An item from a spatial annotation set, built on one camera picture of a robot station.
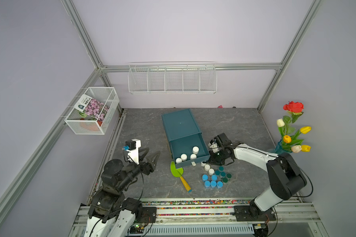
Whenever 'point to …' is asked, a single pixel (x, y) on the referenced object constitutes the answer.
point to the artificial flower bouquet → (289, 134)
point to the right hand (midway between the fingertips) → (206, 161)
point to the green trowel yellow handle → (178, 172)
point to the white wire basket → (80, 123)
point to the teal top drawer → (189, 150)
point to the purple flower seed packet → (92, 107)
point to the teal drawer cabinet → (180, 124)
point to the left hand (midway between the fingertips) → (154, 151)
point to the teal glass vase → (279, 149)
